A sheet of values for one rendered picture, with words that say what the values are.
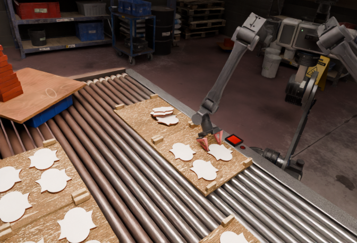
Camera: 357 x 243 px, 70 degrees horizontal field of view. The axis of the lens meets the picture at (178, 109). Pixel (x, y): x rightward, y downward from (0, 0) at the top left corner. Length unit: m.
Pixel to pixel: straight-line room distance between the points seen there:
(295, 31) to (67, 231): 1.52
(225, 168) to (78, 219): 0.68
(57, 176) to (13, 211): 0.20
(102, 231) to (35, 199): 0.31
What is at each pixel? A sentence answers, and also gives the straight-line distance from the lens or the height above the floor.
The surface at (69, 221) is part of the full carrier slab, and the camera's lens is 1.08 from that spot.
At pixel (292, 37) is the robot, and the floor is 1.44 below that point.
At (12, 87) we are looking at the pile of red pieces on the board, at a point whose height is 1.10.
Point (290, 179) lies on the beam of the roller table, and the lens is 1.39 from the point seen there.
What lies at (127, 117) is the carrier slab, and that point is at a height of 0.94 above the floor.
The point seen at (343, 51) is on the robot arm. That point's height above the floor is 1.53.
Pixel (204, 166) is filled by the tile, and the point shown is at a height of 0.95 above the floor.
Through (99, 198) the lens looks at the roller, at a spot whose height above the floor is 0.92.
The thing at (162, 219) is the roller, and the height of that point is 0.92.
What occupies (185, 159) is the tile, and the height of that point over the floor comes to 0.95.
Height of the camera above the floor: 1.80
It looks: 31 degrees down
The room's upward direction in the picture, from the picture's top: 6 degrees clockwise
